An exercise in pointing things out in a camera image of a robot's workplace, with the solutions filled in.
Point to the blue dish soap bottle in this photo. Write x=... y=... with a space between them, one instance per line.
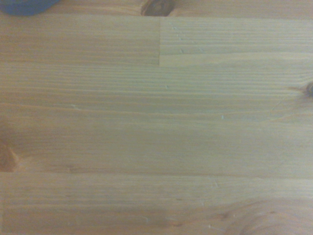
x=24 y=6

